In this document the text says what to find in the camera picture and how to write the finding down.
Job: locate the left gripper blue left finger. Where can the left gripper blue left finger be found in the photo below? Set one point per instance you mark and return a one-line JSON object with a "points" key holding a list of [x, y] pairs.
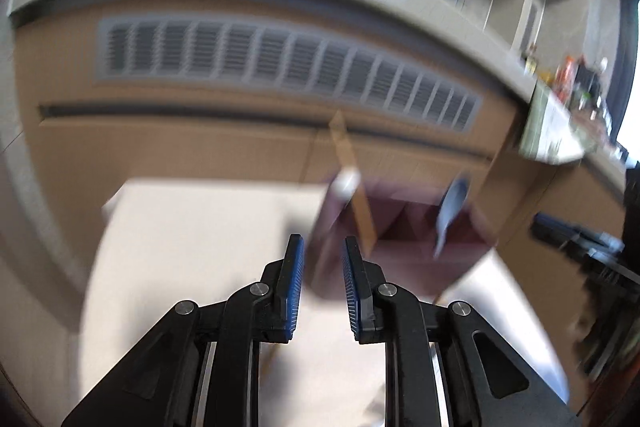
{"points": [[278, 314]]}

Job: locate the maroon plastic utensil caddy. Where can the maroon plastic utensil caddy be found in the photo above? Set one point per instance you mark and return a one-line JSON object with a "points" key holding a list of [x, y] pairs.
{"points": [[404, 218]]}

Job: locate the blue plastic spoon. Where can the blue plastic spoon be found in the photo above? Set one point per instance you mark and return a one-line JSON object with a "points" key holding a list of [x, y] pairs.
{"points": [[450, 206]]}

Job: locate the grey ventilation grille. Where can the grey ventilation grille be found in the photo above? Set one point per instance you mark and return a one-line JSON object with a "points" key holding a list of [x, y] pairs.
{"points": [[262, 54]]}

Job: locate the green checked cloth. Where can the green checked cloth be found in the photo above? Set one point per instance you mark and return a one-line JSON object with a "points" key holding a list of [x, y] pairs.
{"points": [[549, 136]]}

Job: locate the wooden chopstick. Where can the wooden chopstick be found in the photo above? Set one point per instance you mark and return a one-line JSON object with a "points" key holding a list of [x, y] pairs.
{"points": [[360, 205]]}

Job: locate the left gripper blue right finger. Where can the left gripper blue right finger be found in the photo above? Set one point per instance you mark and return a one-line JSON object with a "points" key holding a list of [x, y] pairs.
{"points": [[361, 279]]}

